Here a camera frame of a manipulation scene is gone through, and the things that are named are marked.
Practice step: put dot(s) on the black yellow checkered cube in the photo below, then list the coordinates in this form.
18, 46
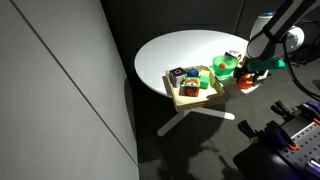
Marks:
235, 54

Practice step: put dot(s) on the black patterned soft cube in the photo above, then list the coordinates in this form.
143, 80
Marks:
176, 76

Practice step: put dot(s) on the purple clamp orange tip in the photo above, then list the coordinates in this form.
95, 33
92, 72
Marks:
309, 110

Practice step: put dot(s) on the wooden tray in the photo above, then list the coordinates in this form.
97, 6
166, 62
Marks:
214, 94

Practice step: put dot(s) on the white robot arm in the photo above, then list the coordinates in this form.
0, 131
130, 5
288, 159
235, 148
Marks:
273, 35

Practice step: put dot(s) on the blue block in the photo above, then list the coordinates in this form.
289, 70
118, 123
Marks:
192, 72

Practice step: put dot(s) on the light green block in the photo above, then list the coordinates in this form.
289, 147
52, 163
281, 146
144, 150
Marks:
204, 73

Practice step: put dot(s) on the small red fruit in bowl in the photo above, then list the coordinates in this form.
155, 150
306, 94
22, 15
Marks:
222, 65

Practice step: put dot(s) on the green plastic bowl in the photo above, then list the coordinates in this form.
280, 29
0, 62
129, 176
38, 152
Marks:
230, 62

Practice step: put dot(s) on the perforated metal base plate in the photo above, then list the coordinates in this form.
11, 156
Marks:
306, 158

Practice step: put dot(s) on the colourful soft cube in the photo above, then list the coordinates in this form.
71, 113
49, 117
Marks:
190, 87

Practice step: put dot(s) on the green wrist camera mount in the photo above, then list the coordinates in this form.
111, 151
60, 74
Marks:
266, 65

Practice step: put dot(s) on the orange block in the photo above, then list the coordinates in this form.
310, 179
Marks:
245, 82

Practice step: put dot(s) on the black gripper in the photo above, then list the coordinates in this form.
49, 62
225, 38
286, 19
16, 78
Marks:
254, 74

